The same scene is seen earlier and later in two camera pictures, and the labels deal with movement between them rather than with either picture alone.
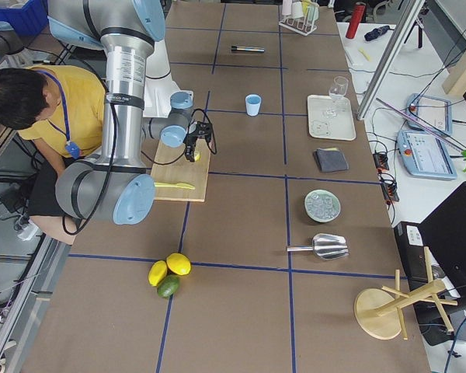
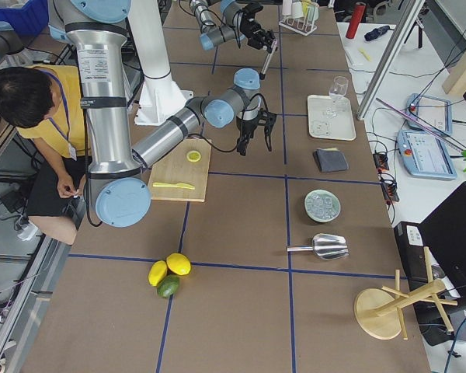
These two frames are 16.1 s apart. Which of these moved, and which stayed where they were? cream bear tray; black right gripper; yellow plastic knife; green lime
Moved: black right gripper
Stayed: yellow plastic knife; green lime; cream bear tray
